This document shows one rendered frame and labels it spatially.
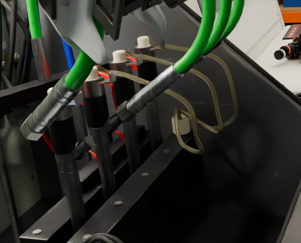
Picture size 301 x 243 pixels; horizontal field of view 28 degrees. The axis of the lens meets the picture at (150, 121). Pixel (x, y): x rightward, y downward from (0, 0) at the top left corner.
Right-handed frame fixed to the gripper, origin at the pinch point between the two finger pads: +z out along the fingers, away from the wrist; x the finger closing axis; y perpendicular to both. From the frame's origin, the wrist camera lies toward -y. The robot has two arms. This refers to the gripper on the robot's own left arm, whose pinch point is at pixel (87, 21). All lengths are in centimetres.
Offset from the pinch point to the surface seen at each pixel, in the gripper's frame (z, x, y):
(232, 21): 24.4, 27.4, -5.3
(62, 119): 20.5, 0.1, -3.2
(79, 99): 18.6, 2.3, -3.4
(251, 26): 65, 60, -20
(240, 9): 22.9, 28.5, -5.5
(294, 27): 80, 80, -20
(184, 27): 34.4, 27.7, -12.7
